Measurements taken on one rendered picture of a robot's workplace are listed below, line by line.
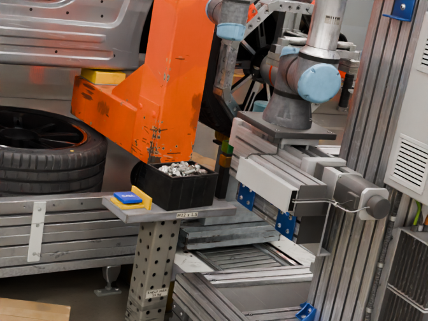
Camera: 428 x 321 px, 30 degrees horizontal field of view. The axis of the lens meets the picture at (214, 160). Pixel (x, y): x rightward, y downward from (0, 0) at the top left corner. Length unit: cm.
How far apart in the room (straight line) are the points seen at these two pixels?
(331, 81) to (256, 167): 32
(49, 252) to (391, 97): 126
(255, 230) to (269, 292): 72
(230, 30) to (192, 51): 57
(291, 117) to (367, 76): 25
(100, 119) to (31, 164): 42
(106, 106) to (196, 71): 46
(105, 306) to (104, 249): 20
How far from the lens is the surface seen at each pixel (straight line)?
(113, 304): 293
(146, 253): 268
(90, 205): 279
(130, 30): 317
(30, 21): 299
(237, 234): 336
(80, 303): 291
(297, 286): 283
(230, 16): 214
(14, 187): 280
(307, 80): 220
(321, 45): 223
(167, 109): 271
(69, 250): 282
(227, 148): 270
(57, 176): 282
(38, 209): 270
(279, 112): 237
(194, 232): 322
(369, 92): 234
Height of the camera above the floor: 134
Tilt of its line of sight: 16 degrees down
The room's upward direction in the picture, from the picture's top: 10 degrees clockwise
